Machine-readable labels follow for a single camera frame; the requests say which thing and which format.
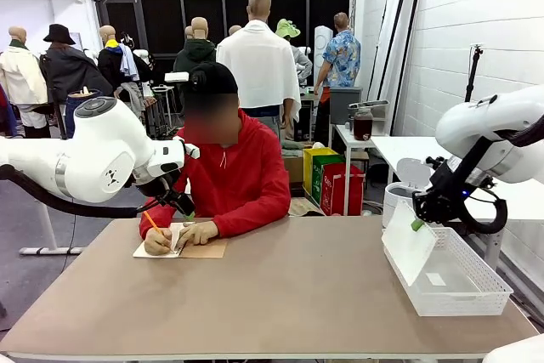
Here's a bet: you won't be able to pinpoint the white perforated plastic basket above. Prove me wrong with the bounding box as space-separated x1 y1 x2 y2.
382 226 514 317

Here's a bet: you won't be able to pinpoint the cardboard box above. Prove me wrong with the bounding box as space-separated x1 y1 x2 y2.
283 154 305 185

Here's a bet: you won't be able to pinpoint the mannequin in cream coat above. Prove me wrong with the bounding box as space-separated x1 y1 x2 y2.
0 26 48 139

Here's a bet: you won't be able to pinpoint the person's right forearm red sleeve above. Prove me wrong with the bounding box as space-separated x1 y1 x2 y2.
139 197 182 240

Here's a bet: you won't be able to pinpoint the glass jar dark liquid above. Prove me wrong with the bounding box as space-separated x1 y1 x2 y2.
353 106 374 142

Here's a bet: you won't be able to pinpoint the white paper sheet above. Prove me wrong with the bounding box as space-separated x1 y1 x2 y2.
381 200 439 287

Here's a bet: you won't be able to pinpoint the black bucket hat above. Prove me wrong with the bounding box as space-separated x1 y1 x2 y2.
42 23 77 46

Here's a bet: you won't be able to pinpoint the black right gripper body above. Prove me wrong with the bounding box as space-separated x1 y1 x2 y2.
423 157 469 223

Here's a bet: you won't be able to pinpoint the red bag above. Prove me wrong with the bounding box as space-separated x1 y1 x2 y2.
320 162 366 217

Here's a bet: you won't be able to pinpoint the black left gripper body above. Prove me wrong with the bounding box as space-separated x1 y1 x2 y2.
158 186 197 217

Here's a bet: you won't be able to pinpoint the white round trash bin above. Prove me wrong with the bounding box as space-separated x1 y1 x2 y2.
382 157 434 229

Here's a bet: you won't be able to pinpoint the grey flat tray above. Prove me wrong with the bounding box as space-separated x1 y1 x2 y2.
348 99 390 111

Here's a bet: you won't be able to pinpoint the orange pencil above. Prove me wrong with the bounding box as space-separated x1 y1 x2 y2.
142 209 176 253

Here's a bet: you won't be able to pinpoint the mannequin in green hoodie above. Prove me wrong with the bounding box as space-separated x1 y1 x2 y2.
173 16 218 96

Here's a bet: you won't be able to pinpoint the small white stand table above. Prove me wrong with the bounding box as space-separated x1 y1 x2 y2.
333 123 371 216

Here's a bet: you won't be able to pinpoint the green bag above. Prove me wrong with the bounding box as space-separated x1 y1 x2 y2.
312 154 346 211

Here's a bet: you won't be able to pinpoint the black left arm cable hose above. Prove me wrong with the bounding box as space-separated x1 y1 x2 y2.
0 163 142 218

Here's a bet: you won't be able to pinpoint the white side table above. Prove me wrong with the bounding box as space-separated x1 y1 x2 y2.
370 135 544 273

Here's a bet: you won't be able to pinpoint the mannequin dark jacket and jeans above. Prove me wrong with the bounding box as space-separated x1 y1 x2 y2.
40 23 114 139

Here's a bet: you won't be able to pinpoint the mannequin draped in white cloth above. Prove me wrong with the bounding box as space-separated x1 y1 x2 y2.
215 0 303 141

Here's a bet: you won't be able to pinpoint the black cap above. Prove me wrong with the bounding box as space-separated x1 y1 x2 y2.
182 61 239 95

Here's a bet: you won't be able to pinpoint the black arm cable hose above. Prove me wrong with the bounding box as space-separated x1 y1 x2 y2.
461 118 544 235
0 163 142 218

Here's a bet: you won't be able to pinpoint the black-framed white panel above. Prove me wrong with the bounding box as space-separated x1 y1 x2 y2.
367 0 411 103
388 0 425 137

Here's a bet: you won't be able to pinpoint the white tower appliance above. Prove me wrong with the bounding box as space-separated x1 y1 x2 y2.
314 26 334 73

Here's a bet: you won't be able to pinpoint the yellow bag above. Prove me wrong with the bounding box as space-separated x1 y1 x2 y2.
303 147 340 207

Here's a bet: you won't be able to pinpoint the person in red hoodie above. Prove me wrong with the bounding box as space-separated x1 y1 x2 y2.
139 61 292 240

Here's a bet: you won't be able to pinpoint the grey cabinet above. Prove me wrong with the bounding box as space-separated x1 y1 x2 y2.
329 86 363 126

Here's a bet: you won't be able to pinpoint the person's left forearm red sleeve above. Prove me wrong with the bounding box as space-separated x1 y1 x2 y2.
213 203 292 240

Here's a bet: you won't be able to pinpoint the man in floral shirt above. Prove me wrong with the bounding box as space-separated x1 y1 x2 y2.
313 12 362 150

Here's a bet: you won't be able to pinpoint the person's right hand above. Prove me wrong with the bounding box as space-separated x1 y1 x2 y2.
143 226 176 257

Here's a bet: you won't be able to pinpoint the mannequin with green hat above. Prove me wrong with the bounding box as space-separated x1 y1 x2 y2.
275 18 315 83

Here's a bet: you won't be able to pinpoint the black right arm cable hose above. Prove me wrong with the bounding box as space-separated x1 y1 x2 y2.
461 118 544 235

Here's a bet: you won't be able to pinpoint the person's left hand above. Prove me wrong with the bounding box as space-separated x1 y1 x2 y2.
177 220 220 248

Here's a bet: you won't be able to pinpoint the mannequin with yellow collar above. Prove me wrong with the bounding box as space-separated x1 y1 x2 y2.
97 25 154 126

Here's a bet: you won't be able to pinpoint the white desk frame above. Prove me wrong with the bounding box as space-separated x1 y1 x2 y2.
19 201 86 257

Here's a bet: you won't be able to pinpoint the black tripod stand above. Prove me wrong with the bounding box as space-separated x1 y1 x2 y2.
464 43 485 103

